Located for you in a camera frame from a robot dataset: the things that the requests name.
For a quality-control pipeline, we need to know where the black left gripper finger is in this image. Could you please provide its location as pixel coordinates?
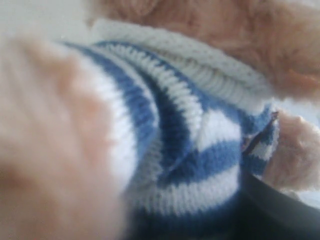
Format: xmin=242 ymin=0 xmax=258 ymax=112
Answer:
xmin=226 ymin=172 xmax=320 ymax=240

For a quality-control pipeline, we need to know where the tan teddy bear striped sweater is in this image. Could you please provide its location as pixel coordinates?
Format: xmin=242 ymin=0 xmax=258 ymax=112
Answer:
xmin=0 ymin=0 xmax=320 ymax=240

